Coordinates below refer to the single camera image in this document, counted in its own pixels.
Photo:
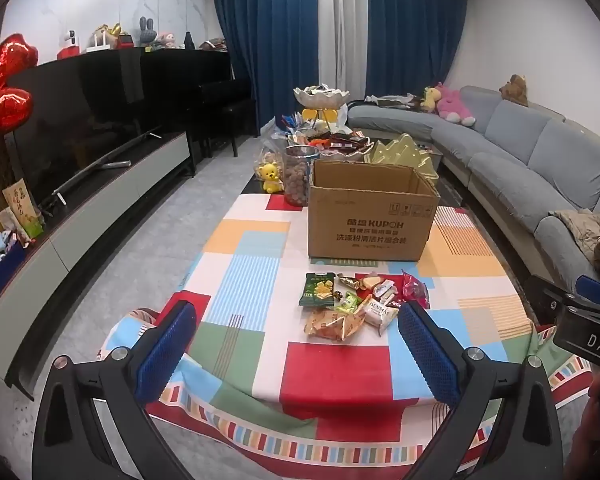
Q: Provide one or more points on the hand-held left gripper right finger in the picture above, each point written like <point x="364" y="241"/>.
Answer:
<point x="426" y="355"/>

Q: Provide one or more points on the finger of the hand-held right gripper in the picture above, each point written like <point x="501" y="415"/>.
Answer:
<point x="542" y="300"/>
<point x="597" y="287"/>

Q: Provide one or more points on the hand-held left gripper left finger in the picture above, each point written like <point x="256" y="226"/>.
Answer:
<point x="165" y="352"/>

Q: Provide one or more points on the red snack packet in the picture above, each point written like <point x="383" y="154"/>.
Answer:
<point x="415" y="287"/>

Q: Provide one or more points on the light green snack packet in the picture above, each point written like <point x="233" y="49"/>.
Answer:
<point x="347" y="301"/>

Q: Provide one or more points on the gold foil snack packet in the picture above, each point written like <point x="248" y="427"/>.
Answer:
<point x="350" y="282"/>

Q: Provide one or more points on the brown cardboard box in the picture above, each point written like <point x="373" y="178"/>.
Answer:
<point x="370" y="230"/>

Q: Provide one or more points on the beige jacket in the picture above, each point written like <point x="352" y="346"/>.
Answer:
<point x="585" y="225"/>

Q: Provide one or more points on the white packet with brown label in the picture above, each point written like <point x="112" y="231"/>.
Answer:
<point x="377" y="312"/>

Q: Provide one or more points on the white printed snack packet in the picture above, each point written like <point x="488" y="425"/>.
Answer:
<point x="384" y="288"/>

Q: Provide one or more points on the colourful patchwork tablecloth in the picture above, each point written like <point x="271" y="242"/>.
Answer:
<point x="340" y="365"/>

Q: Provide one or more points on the clear packet with yellow cake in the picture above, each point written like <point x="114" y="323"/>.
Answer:
<point x="372" y="280"/>

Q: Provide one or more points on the dark green chip packet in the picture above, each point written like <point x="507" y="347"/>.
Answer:
<point x="317" y="290"/>

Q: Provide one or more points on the grey television cabinet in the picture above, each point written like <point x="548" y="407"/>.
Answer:
<point x="100" y="210"/>

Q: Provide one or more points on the grey corner sofa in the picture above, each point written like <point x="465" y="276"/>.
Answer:
<point x="505" y="135"/>

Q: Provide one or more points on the grey remote control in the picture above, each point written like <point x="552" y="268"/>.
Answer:
<point x="117" y="164"/>

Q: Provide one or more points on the gold mountain-shaped box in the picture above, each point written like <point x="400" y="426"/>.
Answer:
<point x="405" y="160"/>

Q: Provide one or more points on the yellow printed gift box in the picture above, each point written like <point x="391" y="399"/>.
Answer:
<point x="22" y="210"/>

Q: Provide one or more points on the yellow bear figure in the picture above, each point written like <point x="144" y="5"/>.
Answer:
<point x="270" y="177"/>

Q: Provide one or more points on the brown teddy bear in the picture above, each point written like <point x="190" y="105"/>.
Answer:
<point x="514" y="90"/>

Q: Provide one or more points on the pink plush toy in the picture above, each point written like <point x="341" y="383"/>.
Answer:
<point x="452" y="105"/>

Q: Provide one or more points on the clear jar of nuts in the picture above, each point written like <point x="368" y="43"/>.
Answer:
<point x="297" y="180"/>

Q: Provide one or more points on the clear cellophane bag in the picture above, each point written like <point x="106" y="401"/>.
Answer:
<point x="267" y="152"/>

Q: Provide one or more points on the yellow plush toy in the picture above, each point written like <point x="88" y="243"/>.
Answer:
<point x="429" y="99"/>

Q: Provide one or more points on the pile of assorted snack packets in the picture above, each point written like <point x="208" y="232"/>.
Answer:
<point x="330" y="140"/>

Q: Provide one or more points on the black curved television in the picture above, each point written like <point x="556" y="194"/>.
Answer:
<point x="80" y="120"/>

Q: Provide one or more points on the loose papers on sofa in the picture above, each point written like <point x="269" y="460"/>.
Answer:
<point x="392" y="101"/>

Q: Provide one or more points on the yellow and white bag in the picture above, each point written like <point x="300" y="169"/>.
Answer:
<point x="335" y="116"/>

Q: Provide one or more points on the black upright piano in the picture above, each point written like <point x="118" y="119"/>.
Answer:
<point x="190" y="85"/>

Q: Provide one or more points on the white two-tier shell tray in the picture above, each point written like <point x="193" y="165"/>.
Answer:
<point x="322" y="97"/>

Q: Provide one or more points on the red foil balloon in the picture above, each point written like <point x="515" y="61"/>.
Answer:
<point x="12" y="60"/>
<point x="2" y="112"/>

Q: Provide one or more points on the blue curtain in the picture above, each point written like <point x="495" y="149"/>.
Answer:
<point x="265" y="35"/>
<point x="415" y="25"/>

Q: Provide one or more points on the brown bag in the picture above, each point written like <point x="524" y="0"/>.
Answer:
<point x="215" y="45"/>

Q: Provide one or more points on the black metronome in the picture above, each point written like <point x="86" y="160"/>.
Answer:
<point x="190" y="41"/>

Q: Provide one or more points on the pink doll plush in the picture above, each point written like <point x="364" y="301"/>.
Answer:
<point x="166" y="40"/>

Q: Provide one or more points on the small red box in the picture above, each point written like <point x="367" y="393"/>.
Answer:
<point x="125" y="41"/>

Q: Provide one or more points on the white and gold ornament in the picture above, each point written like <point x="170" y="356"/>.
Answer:
<point x="102" y="40"/>

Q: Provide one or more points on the grey rabbit plush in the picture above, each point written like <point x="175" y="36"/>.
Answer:
<point x="147" y="32"/>

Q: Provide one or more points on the white and red toy figure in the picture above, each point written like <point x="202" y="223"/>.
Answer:
<point x="70" y="45"/>

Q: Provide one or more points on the white sheer curtain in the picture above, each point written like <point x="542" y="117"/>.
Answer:
<point x="342" y="25"/>

